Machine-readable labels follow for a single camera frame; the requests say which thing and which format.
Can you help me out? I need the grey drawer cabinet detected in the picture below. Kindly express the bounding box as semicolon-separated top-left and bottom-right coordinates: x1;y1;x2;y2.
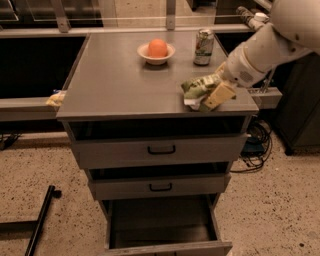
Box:
55;30;260;256

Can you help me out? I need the middle grey drawer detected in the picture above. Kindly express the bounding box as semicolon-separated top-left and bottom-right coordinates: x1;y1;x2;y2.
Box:
88;162;231;200

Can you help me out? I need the green jalapeno chip bag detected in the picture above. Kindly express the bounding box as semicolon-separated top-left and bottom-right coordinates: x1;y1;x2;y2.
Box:
181;74;222;112

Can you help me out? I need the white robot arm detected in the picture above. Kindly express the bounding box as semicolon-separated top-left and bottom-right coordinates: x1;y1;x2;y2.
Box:
198;0;320;112

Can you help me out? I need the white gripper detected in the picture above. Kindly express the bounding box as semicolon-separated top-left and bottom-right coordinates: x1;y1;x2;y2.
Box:
199;44;266;112

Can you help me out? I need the top grey drawer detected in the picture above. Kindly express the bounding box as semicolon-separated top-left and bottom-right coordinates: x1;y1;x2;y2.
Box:
65;119;247;169

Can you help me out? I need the orange fruit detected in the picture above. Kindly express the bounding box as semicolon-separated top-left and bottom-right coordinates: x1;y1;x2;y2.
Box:
148;39;167;58

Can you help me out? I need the white ceramic bowl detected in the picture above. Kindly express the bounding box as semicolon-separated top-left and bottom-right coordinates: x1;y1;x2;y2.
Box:
137;43;175;66

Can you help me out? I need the black cable left floor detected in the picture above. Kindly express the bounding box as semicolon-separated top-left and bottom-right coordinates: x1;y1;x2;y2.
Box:
0;131;23;151

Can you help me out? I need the black cable bundle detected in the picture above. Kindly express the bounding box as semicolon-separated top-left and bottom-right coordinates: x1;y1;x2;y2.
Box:
230;118;273;174

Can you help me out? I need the dark cabinet at right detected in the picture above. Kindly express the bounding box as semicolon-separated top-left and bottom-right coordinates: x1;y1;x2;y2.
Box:
273;54;320;155

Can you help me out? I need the yellow sponge on rail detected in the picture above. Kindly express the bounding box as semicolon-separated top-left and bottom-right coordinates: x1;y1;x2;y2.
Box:
46;90;66;107

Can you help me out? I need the bottom grey drawer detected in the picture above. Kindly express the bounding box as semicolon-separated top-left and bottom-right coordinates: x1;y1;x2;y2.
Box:
99;194;232;256

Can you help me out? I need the green white soda can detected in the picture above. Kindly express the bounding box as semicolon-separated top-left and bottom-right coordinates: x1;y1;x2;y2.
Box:
194;29;214;66

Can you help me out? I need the white power strip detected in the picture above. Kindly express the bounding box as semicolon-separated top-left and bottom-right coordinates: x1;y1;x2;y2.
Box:
236;6;269;31

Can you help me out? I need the grey drawer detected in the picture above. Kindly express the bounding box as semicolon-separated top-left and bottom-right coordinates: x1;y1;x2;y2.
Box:
88;162;231;200
65;119;247;169
99;194;232;256

